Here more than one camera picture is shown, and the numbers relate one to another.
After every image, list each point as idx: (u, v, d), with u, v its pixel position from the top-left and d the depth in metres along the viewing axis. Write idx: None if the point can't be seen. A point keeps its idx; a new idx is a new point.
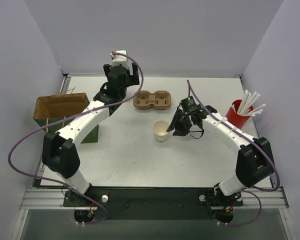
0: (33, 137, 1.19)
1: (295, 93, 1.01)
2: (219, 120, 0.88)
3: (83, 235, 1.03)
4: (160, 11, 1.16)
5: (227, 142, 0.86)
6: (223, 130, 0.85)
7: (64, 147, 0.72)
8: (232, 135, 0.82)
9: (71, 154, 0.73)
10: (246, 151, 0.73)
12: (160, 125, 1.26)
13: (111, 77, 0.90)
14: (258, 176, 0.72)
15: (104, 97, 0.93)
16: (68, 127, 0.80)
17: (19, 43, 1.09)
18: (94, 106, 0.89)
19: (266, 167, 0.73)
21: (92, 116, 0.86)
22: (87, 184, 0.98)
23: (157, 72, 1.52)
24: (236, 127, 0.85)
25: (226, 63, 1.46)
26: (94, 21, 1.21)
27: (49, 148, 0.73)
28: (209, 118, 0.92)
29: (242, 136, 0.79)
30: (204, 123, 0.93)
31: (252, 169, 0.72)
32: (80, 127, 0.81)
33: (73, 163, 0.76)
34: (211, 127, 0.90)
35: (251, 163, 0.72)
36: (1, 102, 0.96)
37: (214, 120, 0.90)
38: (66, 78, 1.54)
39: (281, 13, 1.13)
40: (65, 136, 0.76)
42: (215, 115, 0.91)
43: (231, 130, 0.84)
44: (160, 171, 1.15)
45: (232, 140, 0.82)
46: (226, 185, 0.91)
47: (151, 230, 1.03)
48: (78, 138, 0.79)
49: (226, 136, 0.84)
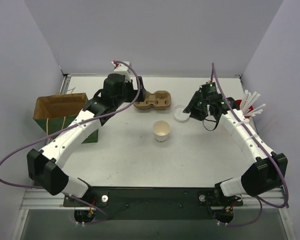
0: (33, 137, 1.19)
1: (295, 93, 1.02)
2: (241, 122, 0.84)
3: (83, 235, 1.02)
4: (160, 11, 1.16)
5: (242, 146, 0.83)
6: (242, 135, 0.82)
7: (47, 168, 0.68)
8: (249, 143, 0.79)
9: (56, 174, 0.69)
10: (262, 165, 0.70)
12: (160, 125, 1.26)
13: (108, 83, 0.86)
14: (264, 189, 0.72)
15: (96, 105, 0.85)
16: (53, 144, 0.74)
17: (19, 43, 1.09)
18: (83, 118, 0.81)
19: (274, 182, 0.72)
21: (79, 131, 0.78)
22: (85, 187, 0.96)
23: (157, 72, 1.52)
24: (256, 134, 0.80)
25: (226, 63, 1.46)
26: (94, 21, 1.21)
27: (33, 166, 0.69)
28: (229, 115, 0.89)
29: (260, 147, 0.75)
30: (223, 118, 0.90)
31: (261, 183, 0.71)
32: (65, 144, 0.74)
33: (60, 182, 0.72)
34: (230, 126, 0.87)
35: (261, 179, 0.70)
36: (2, 102, 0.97)
37: (235, 120, 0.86)
38: (66, 78, 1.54)
39: (281, 13, 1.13)
40: (48, 156, 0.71)
42: (237, 113, 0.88)
43: (251, 137, 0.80)
44: (160, 171, 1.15)
45: (248, 148, 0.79)
46: (227, 187, 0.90)
47: (151, 229, 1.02)
48: (62, 156, 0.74)
49: (243, 142, 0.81)
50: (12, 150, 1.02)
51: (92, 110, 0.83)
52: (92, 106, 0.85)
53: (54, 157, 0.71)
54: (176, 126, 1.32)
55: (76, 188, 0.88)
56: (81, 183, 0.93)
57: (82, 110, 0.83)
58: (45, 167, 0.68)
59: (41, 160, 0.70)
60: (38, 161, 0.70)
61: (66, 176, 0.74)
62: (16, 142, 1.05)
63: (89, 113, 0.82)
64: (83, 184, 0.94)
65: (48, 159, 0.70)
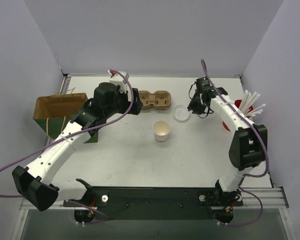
0: (33, 137, 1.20)
1: (295, 93, 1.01)
2: (227, 102, 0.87)
3: (83, 235, 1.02)
4: (160, 11, 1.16)
5: (228, 124, 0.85)
6: (227, 112, 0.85)
7: (31, 188, 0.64)
8: (233, 117, 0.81)
9: (43, 192, 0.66)
10: (243, 132, 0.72)
12: (160, 125, 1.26)
13: (98, 93, 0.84)
14: (247, 159, 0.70)
15: (85, 116, 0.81)
16: (38, 161, 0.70)
17: (19, 44, 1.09)
18: (70, 131, 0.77)
19: (258, 153, 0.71)
21: (66, 145, 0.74)
22: (83, 188, 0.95)
23: (157, 72, 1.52)
24: (240, 111, 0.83)
25: (226, 62, 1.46)
26: (94, 21, 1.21)
27: (19, 185, 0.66)
28: (218, 98, 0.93)
29: (243, 120, 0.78)
30: (213, 102, 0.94)
31: (244, 151, 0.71)
32: (51, 160, 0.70)
33: (49, 198, 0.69)
34: (218, 107, 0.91)
35: (243, 145, 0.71)
36: (2, 102, 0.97)
37: (222, 101, 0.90)
38: (66, 78, 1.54)
39: (281, 13, 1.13)
40: (33, 174, 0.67)
42: (224, 97, 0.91)
43: (235, 112, 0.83)
44: (160, 171, 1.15)
45: (232, 122, 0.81)
46: (224, 180, 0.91)
47: (151, 230, 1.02)
48: (48, 174, 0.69)
49: (228, 118, 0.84)
50: (12, 151, 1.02)
51: (80, 122, 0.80)
52: (80, 116, 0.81)
53: (39, 175, 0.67)
54: (176, 126, 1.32)
55: (73, 192, 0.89)
56: (80, 186, 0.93)
57: (70, 122, 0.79)
58: (30, 186, 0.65)
59: (26, 178, 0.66)
60: (23, 180, 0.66)
61: (56, 191, 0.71)
62: (16, 142, 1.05)
63: (77, 125, 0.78)
64: (81, 186, 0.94)
65: (33, 178, 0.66)
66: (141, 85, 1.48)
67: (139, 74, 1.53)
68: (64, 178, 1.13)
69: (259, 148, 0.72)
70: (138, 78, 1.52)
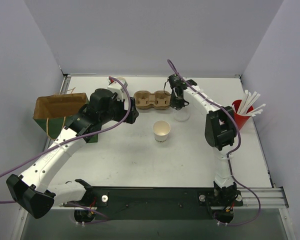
0: (33, 137, 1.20)
1: (295, 93, 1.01)
2: (197, 91, 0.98)
3: (83, 235, 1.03)
4: (160, 10, 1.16)
5: (201, 110, 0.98)
6: (198, 100, 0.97)
7: (26, 196, 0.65)
8: (204, 104, 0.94)
9: (37, 202, 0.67)
10: (213, 115, 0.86)
12: (160, 125, 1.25)
13: (94, 98, 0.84)
14: (221, 137, 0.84)
15: (79, 122, 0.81)
16: (33, 169, 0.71)
17: (20, 44, 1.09)
18: (64, 138, 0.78)
19: (229, 131, 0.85)
21: (60, 152, 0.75)
22: (83, 190, 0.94)
23: (157, 72, 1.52)
24: (209, 97, 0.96)
25: (226, 62, 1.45)
26: (94, 20, 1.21)
27: (14, 194, 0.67)
28: (189, 89, 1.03)
29: (212, 104, 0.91)
30: (185, 93, 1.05)
31: (217, 131, 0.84)
32: (46, 168, 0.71)
33: (44, 205, 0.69)
34: (190, 97, 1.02)
35: (215, 126, 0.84)
36: (2, 102, 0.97)
37: (192, 91, 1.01)
38: (66, 78, 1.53)
39: (282, 13, 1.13)
40: (28, 183, 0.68)
42: (194, 87, 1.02)
43: (204, 99, 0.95)
44: (160, 171, 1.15)
45: (204, 108, 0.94)
46: (218, 175, 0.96)
47: (151, 230, 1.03)
48: (43, 181, 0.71)
49: (200, 105, 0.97)
50: (12, 151, 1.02)
51: (75, 128, 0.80)
52: (75, 122, 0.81)
53: (34, 183, 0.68)
54: (176, 126, 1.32)
55: (71, 194, 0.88)
56: (79, 187, 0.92)
57: (64, 128, 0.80)
58: (24, 195, 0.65)
59: (20, 187, 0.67)
60: (18, 189, 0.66)
61: (52, 198, 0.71)
62: (16, 142, 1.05)
63: (71, 132, 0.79)
64: (80, 187, 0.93)
65: (27, 186, 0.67)
66: (141, 85, 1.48)
67: (139, 74, 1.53)
68: (63, 179, 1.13)
69: (230, 126, 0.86)
70: (138, 78, 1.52)
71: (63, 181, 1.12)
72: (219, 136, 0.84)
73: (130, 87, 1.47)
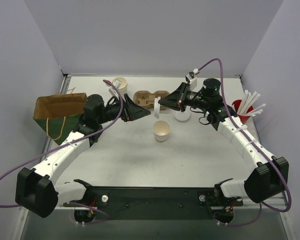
0: (33, 137, 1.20)
1: (295, 93, 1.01)
2: (239, 128, 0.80)
3: (83, 235, 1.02)
4: (160, 10, 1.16)
5: (242, 152, 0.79)
6: (241, 141, 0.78)
7: (40, 185, 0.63)
8: (249, 149, 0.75)
9: (49, 192, 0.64)
10: (263, 169, 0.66)
12: (160, 125, 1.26)
13: (87, 109, 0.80)
14: (267, 194, 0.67)
15: (84, 128, 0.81)
16: (45, 163, 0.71)
17: (19, 43, 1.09)
18: (73, 138, 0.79)
19: (277, 186, 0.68)
21: (70, 150, 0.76)
22: (82, 189, 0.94)
23: (156, 72, 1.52)
24: (255, 139, 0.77)
25: (226, 63, 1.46)
26: (93, 20, 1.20)
27: (22, 187, 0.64)
28: (227, 122, 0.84)
29: (260, 152, 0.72)
30: (221, 126, 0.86)
31: (264, 188, 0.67)
32: (58, 161, 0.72)
33: (51, 200, 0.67)
34: (229, 133, 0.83)
35: (264, 184, 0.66)
36: (2, 102, 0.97)
37: (233, 126, 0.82)
38: (66, 78, 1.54)
39: (282, 12, 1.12)
40: (41, 173, 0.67)
42: (235, 121, 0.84)
43: (250, 142, 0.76)
44: (160, 172, 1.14)
45: (249, 154, 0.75)
46: (227, 189, 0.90)
47: (151, 230, 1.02)
48: (54, 174, 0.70)
49: (242, 148, 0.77)
50: (12, 150, 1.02)
51: (81, 131, 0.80)
52: (81, 127, 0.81)
53: (47, 173, 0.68)
54: (176, 126, 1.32)
55: (72, 194, 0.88)
56: (79, 186, 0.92)
57: (72, 131, 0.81)
58: (37, 185, 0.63)
59: (33, 178, 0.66)
60: (29, 180, 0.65)
61: (56, 195, 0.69)
62: (16, 141, 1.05)
63: (79, 133, 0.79)
64: (80, 186, 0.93)
65: (41, 177, 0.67)
66: (141, 86, 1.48)
67: (139, 74, 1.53)
68: (64, 179, 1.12)
69: (279, 183, 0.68)
70: (137, 77, 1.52)
71: (63, 181, 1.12)
72: (265, 193, 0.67)
73: (130, 86, 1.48)
